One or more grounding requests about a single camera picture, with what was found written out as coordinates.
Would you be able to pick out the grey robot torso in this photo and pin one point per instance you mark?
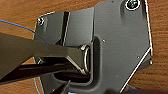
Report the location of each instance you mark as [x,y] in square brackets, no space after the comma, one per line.
[33,56]

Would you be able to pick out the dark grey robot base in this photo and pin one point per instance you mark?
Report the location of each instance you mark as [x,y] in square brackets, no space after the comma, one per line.
[120,40]

